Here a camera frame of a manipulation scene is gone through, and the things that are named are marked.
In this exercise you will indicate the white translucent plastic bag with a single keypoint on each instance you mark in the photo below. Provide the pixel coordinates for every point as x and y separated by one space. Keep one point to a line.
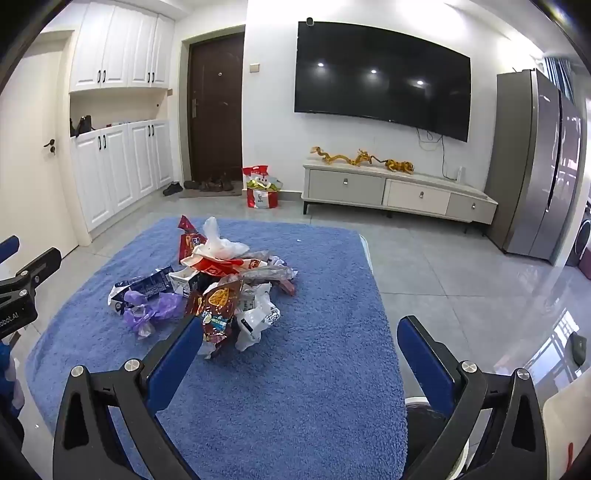
217 242

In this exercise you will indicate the white trash bin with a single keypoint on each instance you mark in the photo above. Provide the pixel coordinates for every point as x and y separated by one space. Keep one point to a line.
461 461

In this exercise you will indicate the red dark snack wrapper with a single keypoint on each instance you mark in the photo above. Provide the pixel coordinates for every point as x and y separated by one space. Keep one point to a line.
188 242

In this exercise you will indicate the clear crumpled plastic wrapper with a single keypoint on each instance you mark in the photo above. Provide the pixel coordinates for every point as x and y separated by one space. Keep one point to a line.
268 274

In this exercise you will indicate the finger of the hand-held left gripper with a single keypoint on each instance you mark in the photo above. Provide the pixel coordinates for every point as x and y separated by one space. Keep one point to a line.
9 248
39 267

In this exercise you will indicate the black shoe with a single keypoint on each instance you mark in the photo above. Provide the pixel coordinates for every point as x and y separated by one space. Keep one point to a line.
173 188

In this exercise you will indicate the dark brown entrance door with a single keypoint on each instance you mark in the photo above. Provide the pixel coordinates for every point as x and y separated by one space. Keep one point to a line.
217 115

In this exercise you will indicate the black wall television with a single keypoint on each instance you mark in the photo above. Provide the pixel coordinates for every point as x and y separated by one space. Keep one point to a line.
378 78

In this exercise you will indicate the golden tiger figurine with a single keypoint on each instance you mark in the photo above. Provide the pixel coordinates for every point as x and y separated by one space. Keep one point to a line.
399 165

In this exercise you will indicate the golden dragon figurine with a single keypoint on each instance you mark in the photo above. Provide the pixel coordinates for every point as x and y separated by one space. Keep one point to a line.
351 160

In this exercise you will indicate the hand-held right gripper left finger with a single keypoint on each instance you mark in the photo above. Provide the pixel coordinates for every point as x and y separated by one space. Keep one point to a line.
178 364

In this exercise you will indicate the red gold gift bag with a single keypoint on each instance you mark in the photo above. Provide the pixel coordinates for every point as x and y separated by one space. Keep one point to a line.
263 197

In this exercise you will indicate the white base cabinet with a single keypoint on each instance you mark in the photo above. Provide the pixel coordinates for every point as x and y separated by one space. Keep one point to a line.
120 175

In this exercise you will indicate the brown shoe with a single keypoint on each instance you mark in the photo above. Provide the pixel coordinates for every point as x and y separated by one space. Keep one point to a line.
208 184
226 183

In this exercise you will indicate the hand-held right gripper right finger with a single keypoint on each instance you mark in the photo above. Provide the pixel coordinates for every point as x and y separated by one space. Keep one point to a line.
425 364

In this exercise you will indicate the purple plastic bag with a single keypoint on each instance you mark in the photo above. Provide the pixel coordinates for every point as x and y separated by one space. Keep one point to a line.
161 307

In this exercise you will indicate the red white gift bag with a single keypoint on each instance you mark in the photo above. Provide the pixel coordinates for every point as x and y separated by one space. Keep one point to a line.
256 174

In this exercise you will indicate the washing machine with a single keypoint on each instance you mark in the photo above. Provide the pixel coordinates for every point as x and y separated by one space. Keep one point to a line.
582 240

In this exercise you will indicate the silver refrigerator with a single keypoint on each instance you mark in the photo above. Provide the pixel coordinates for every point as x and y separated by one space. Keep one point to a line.
521 161

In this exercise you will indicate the blue white flattened carton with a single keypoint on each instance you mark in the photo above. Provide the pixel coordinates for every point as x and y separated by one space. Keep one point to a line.
147 286

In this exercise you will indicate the beige sofa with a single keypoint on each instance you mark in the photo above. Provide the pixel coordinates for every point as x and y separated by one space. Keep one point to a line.
570 415

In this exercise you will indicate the dark handbag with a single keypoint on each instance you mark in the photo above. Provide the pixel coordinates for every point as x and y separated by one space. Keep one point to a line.
84 125

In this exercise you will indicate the brown gold snack wrapper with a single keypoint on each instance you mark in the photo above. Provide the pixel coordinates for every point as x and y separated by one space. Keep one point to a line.
219 300

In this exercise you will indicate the white room door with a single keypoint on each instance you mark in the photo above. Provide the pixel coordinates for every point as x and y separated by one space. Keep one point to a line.
41 184

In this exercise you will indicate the blue fluffy blanket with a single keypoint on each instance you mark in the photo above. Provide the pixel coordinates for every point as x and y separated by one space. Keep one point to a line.
300 369

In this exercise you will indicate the white printed plastic bag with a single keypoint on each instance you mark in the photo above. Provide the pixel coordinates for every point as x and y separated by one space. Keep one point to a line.
251 323

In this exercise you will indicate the blue curtain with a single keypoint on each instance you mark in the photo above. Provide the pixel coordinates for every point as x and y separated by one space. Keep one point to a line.
559 74

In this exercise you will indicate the grey white television cabinet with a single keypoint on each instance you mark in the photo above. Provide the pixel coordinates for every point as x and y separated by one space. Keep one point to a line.
346 184

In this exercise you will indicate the small dark red wrapper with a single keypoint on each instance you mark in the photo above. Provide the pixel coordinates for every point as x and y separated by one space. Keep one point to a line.
288 288

